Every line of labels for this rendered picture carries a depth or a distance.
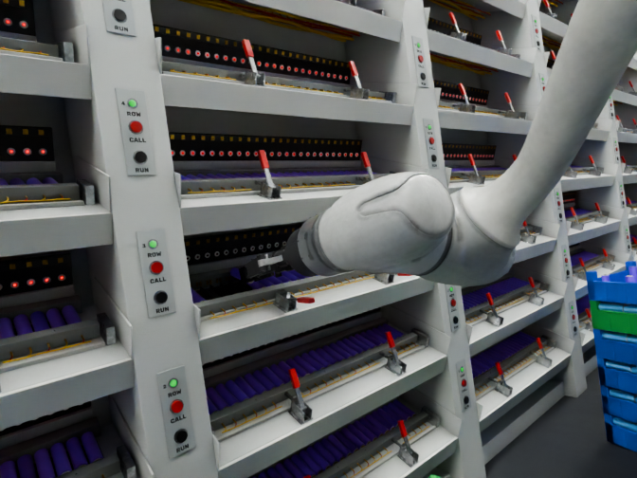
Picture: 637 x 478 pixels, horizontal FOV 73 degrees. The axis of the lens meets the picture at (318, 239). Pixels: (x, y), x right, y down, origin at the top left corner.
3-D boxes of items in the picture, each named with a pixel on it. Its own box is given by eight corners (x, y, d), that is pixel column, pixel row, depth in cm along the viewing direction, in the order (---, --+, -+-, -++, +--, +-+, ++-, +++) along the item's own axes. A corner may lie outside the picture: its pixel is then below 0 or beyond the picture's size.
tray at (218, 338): (433, 289, 104) (440, 252, 101) (198, 366, 66) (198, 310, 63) (373, 263, 118) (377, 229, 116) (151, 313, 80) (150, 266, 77)
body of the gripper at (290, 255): (336, 219, 65) (303, 234, 72) (290, 225, 60) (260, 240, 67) (348, 267, 64) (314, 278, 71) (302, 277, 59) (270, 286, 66)
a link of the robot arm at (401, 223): (312, 271, 53) (390, 284, 60) (403, 243, 41) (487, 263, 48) (313, 191, 56) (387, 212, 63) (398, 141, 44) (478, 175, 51)
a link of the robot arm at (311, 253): (310, 208, 55) (286, 220, 60) (326, 276, 54) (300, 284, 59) (361, 203, 61) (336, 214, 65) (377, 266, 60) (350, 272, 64)
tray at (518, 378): (568, 365, 149) (578, 329, 145) (475, 436, 111) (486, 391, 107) (512, 339, 164) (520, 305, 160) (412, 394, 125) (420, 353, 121)
